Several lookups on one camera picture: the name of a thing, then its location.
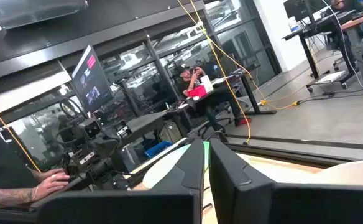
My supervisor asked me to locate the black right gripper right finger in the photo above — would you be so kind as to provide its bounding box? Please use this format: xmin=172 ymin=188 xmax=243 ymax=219
xmin=209 ymin=138 xmax=363 ymax=224

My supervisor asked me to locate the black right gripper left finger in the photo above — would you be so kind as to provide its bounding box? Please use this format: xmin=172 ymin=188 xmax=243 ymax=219
xmin=37 ymin=139 xmax=206 ymax=224

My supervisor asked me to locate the beige bowl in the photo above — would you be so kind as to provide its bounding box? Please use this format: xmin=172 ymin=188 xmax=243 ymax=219
xmin=311 ymin=159 xmax=363 ymax=187

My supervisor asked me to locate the person's forearm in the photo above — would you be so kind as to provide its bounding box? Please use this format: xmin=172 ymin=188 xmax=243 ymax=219
xmin=0 ymin=186 xmax=35 ymax=208

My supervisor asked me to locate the person's hand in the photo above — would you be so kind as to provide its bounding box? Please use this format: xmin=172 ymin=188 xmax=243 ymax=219
xmin=32 ymin=172 xmax=71 ymax=203
xmin=30 ymin=167 xmax=66 ymax=183

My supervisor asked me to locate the grey side desk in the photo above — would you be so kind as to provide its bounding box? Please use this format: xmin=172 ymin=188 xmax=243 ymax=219
xmin=119 ymin=111 xmax=170 ymax=147

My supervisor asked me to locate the blue plastic bin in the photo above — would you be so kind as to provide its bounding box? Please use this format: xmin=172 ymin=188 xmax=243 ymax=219
xmin=144 ymin=141 xmax=173 ymax=159

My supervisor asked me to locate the olive bag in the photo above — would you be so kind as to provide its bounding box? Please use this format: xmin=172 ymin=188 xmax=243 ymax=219
xmin=159 ymin=122 xmax=183 ymax=144

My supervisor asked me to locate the large black monitor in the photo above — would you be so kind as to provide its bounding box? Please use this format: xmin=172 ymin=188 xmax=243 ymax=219
xmin=71 ymin=45 xmax=114 ymax=114

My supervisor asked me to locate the red shoe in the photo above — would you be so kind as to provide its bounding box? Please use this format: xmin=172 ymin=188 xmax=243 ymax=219
xmin=234 ymin=117 xmax=252 ymax=127

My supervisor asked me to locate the black office chair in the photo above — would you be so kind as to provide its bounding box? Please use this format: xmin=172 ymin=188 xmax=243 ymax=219
xmin=196 ymin=116 xmax=232 ymax=141

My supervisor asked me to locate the black office desk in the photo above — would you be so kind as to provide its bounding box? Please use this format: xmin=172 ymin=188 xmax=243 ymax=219
xmin=165 ymin=63 xmax=278 ymax=116

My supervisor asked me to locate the seated person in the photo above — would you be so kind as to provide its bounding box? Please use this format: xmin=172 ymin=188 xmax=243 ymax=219
xmin=174 ymin=63 xmax=252 ymax=131

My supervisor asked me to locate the red plastic box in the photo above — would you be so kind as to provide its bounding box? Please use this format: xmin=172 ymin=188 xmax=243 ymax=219
xmin=186 ymin=85 xmax=208 ymax=98

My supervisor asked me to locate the white paper bag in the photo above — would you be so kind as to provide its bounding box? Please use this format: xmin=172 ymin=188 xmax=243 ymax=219
xmin=200 ymin=75 xmax=214 ymax=93

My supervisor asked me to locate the black standing desk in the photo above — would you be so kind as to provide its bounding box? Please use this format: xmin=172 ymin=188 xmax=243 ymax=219
xmin=282 ymin=9 xmax=361 ymax=91

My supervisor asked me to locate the white container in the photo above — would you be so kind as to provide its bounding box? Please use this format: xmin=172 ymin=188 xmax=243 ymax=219
xmin=288 ymin=17 xmax=301 ymax=32

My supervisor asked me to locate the distant black monitor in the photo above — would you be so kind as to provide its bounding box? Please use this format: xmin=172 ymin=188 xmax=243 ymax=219
xmin=283 ymin=0 xmax=328 ymax=21

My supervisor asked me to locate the wooden top desk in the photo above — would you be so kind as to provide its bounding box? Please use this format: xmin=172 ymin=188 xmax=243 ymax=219
xmin=339 ymin=11 xmax=363 ymax=32

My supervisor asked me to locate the distant person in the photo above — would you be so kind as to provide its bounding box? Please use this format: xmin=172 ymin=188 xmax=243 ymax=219
xmin=329 ymin=0 xmax=363 ymax=15

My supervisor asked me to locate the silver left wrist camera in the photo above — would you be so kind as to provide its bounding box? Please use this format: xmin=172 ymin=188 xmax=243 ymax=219
xmin=78 ymin=119 xmax=102 ymax=140

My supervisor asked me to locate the black metal table frame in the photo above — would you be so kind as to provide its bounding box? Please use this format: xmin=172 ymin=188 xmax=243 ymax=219
xmin=124 ymin=136 xmax=363 ymax=180

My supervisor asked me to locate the yellow extension cable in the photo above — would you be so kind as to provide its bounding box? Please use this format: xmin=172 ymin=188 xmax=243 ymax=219
xmin=0 ymin=93 xmax=42 ymax=174
xmin=177 ymin=0 xmax=252 ymax=146
xmin=189 ymin=0 xmax=301 ymax=110

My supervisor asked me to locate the white hanging cable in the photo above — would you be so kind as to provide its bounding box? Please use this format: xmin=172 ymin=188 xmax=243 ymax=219
xmin=321 ymin=0 xmax=363 ymax=90

